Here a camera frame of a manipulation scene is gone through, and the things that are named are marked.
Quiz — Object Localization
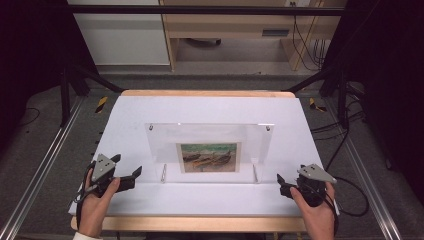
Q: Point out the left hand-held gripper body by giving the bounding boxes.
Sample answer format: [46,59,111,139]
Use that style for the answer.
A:
[87,153,122,198]

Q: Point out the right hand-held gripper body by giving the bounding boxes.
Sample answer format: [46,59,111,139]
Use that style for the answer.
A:
[294,163,338,208]

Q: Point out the clear acrylic photo frame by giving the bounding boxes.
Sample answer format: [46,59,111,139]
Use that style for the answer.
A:
[144,122,276,185]

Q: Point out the person's right hand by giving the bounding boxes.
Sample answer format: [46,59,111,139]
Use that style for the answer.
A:
[289,181,336,240]

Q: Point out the person's left hand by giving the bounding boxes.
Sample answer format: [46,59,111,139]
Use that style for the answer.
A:
[77,168,121,239]

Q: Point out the yellow black striped tape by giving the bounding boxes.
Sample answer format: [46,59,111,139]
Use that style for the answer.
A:
[95,96,109,114]
[308,97,328,113]

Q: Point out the painted boats picture print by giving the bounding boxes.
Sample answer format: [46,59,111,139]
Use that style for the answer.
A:
[175,142,242,174]

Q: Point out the white table cover board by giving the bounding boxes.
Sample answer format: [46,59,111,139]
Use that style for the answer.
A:
[68,95,341,218]

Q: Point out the black metal stand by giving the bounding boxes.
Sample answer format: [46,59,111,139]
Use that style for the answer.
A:
[59,63,125,128]
[282,64,352,130]

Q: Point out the wooden table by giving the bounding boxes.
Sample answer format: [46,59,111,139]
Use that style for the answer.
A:
[69,89,308,234]

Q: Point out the white cabinet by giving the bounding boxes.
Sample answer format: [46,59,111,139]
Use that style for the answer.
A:
[67,0,171,66]

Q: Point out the black curtain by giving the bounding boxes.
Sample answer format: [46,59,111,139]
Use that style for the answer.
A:
[328,0,424,201]
[0,0,98,158]

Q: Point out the wooden desk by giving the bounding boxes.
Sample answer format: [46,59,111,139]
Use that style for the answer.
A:
[159,0,349,72]

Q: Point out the black metal crossbar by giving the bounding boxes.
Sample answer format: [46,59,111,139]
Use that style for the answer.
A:
[67,4,348,17]

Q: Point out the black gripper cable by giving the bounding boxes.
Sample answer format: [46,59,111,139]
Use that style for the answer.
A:
[324,175,371,218]
[73,162,98,232]

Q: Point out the black floor cable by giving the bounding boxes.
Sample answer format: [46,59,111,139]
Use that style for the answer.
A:
[18,106,41,128]
[309,83,368,172]

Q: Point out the aluminium floor rail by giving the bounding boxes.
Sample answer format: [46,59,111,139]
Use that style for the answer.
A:
[0,96,85,240]
[324,99,403,240]

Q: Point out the black hanging cables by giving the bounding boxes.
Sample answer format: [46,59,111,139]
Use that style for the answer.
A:
[290,1,328,72]

